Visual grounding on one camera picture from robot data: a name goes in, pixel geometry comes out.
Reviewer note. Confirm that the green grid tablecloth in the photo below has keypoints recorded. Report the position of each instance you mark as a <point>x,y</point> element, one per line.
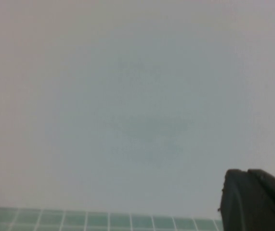
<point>98,220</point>

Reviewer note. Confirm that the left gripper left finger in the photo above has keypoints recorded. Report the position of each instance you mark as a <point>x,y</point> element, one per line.
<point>248,207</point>

